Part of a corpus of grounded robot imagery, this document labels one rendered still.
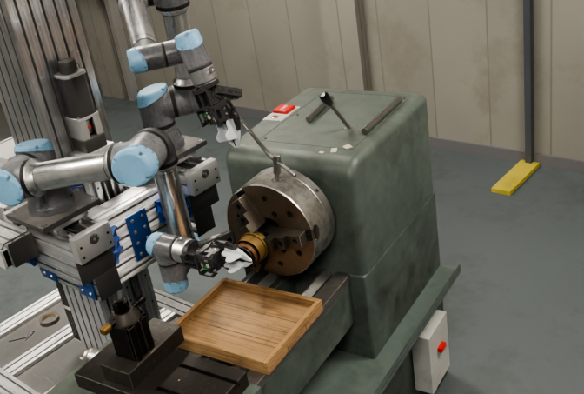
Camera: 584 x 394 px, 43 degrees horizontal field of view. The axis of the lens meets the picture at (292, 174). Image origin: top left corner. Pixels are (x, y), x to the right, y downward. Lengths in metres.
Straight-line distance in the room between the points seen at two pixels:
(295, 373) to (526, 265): 2.00
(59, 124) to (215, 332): 0.94
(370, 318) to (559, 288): 1.53
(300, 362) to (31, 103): 1.24
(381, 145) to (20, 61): 1.20
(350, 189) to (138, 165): 0.62
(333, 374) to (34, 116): 1.32
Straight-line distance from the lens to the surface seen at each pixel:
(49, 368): 3.47
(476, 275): 3.86
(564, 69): 4.63
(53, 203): 2.46
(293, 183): 2.17
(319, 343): 2.27
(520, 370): 3.31
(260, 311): 2.23
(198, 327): 2.23
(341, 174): 2.19
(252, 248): 2.11
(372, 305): 2.43
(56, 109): 2.65
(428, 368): 2.85
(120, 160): 2.09
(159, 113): 2.68
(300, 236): 2.12
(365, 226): 2.29
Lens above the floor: 2.17
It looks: 25 degrees down
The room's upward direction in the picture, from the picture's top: 9 degrees counter-clockwise
